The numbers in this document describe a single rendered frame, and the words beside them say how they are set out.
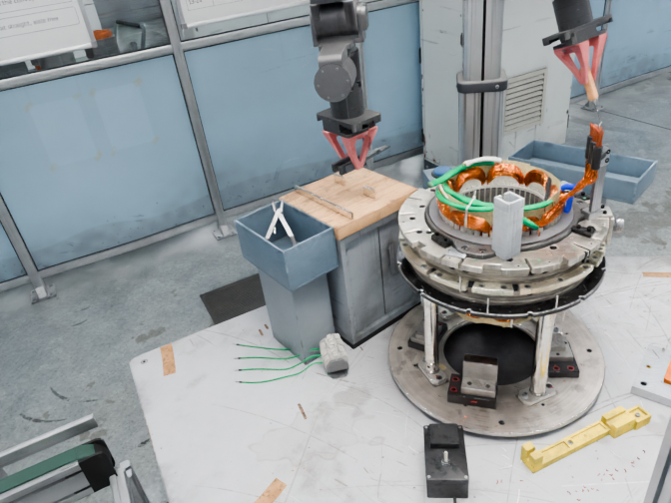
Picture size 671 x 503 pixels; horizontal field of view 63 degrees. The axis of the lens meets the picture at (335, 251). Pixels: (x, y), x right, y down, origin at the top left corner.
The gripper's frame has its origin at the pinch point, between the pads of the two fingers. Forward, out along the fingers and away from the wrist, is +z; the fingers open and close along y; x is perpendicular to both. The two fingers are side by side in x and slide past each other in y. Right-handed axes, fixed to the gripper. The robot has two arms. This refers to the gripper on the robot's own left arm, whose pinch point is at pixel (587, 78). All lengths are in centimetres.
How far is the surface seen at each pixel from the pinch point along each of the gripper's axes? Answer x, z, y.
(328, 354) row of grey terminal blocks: 12, 32, -61
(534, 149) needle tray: 18.4, 13.1, -0.7
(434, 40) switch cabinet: 203, -17, 89
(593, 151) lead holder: -22.2, 5.6, -21.5
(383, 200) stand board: 11.5, 8.1, -39.9
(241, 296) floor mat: 173, 62, -66
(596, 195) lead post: -18.0, 13.4, -19.0
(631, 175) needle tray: 1.8, 21.5, 6.8
